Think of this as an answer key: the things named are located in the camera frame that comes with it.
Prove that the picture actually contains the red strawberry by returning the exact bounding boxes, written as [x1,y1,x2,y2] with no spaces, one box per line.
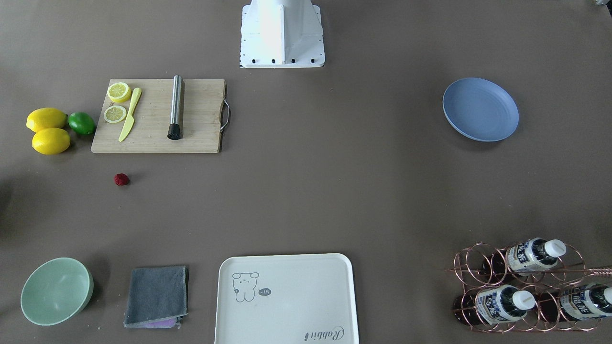
[113,173,131,186]

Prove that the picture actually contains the blue plate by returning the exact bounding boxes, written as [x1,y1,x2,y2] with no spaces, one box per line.
[442,77,519,143]

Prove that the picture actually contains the wooden cutting board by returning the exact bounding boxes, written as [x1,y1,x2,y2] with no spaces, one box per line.
[90,79,228,154]

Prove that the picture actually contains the cream rabbit tray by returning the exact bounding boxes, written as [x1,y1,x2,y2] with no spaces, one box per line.
[214,253,360,344]

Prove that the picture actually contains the steel muddler black tip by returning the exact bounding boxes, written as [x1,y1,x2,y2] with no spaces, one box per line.
[167,75,183,140]

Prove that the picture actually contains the yellow plastic knife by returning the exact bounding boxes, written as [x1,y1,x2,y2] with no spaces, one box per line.
[118,87,142,142]

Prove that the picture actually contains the grey folded cloth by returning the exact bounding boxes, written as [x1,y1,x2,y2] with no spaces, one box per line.
[124,265,188,329]

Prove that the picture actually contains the lemon slice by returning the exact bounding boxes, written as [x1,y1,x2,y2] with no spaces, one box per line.
[103,105,127,124]

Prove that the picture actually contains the lemon half on board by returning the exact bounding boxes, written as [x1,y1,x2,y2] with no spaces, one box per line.
[106,81,132,104]

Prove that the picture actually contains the lower bottle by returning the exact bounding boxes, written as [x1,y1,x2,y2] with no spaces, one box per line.
[536,283,612,323]
[452,284,536,327]

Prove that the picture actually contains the green lime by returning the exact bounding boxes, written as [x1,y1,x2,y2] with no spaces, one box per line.
[67,112,96,135]

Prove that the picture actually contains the top bottle in rack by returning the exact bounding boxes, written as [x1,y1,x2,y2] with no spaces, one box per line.
[481,237,568,282]

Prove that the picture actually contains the lower whole lemon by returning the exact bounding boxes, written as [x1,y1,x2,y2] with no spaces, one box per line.
[32,127,71,155]

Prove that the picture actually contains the whole lemon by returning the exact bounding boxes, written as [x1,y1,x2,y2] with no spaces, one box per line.
[26,107,67,133]
[32,127,71,155]

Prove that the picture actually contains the upper whole lemon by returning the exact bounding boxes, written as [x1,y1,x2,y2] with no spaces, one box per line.
[26,107,67,133]

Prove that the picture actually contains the green bowl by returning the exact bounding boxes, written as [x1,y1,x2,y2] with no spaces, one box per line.
[20,258,94,326]

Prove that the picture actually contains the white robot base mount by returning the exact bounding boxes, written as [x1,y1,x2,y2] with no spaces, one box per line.
[239,0,326,68]

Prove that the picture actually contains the copper wire bottle rack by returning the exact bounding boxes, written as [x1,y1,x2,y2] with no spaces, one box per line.
[450,242,611,333]

